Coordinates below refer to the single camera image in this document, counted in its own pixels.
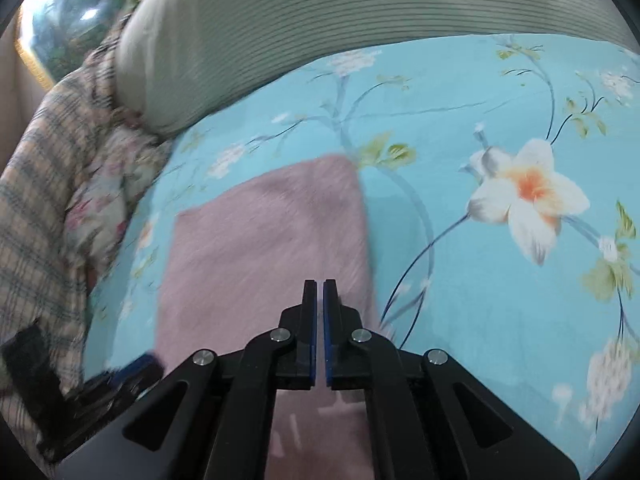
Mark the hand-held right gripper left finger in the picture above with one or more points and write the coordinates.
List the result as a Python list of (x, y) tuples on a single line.
[(311, 340)]

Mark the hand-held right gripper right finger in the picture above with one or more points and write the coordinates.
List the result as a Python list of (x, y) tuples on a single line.
[(328, 340)]

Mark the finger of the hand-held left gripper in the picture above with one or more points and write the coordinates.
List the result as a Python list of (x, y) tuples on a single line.
[(135, 370)]

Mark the pink fuzzy sweater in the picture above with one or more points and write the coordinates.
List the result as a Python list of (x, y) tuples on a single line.
[(260, 240)]

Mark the blue floral bedsheet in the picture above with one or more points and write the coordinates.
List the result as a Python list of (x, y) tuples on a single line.
[(475, 285)]

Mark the floral print pillow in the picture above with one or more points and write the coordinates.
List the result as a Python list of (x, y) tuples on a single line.
[(105, 195)]

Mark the beige plaid blanket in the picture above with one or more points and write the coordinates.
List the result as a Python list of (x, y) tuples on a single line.
[(35, 200)]

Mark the grey striped headboard cushion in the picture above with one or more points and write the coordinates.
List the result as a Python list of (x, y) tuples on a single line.
[(325, 25)]

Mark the gold framed landscape picture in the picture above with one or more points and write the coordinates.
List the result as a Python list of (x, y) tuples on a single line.
[(65, 25)]

